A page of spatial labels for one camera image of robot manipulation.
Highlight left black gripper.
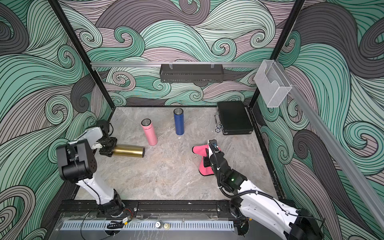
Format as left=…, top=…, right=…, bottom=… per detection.
left=100, top=137, right=118, bottom=156

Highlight gold thermos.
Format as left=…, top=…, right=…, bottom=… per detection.
left=112, top=144, right=145, bottom=158

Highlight pink microfiber cloth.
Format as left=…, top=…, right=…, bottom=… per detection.
left=192, top=145, right=215, bottom=177

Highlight blue thermos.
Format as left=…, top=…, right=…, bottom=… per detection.
left=174, top=108, right=185, bottom=136

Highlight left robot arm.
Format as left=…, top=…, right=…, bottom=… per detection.
left=56, top=120, right=124, bottom=218

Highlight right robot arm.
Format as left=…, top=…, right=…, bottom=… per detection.
left=206, top=149, right=324, bottom=240

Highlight pink thermos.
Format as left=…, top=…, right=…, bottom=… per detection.
left=141, top=119, right=158, bottom=146

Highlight metal rings on case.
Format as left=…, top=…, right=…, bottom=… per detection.
left=214, top=111, right=223, bottom=133

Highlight black case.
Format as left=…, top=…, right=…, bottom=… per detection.
left=217, top=101, right=254, bottom=136

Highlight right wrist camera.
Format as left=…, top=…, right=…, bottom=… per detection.
left=208, top=140, right=220, bottom=157

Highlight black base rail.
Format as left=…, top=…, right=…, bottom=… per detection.
left=59, top=200, right=241, bottom=218

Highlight white slotted cable duct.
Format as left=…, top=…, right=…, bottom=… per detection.
left=60, top=221, right=235, bottom=232

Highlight clear plastic wall holder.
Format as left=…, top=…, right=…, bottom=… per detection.
left=254, top=60, right=292, bottom=108

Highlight black wall shelf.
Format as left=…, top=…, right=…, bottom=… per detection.
left=160, top=64, right=224, bottom=83

